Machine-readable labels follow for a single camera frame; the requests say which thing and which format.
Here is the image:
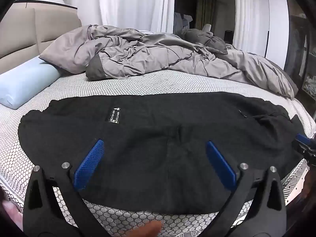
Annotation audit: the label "glass door wardrobe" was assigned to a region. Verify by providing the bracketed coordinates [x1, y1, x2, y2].
[284, 0, 316, 99]

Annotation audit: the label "grey duvet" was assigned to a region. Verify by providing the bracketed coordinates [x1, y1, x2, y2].
[39, 25, 299, 99]

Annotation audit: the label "grey chair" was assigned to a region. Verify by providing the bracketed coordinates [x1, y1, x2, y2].
[174, 12, 193, 30]

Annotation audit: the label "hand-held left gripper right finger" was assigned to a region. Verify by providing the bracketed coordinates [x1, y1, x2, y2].
[201, 141, 288, 237]

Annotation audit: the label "dark grey cushion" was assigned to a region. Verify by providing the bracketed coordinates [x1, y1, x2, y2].
[184, 28, 229, 55]

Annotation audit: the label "person's left hand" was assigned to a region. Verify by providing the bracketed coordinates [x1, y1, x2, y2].
[131, 220, 163, 237]

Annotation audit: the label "black pants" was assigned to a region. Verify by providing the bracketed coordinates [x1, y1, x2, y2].
[18, 91, 305, 214]

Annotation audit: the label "white curtain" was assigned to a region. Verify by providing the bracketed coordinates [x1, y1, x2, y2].
[97, 0, 176, 34]
[232, 0, 269, 55]

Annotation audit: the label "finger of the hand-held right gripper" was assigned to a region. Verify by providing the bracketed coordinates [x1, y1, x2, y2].
[292, 133, 316, 157]

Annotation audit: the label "light blue pillow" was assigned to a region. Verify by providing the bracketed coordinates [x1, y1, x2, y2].
[0, 55, 62, 110]

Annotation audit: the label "beige padded headboard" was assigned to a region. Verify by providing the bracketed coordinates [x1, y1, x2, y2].
[0, 8, 82, 67]

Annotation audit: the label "olive striped curtain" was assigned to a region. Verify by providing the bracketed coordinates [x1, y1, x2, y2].
[196, 0, 218, 30]

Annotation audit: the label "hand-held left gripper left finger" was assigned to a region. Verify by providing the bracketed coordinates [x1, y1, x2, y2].
[23, 139, 109, 237]

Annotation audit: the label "hexagon patterned mattress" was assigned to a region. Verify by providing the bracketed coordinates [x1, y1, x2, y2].
[0, 69, 316, 237]

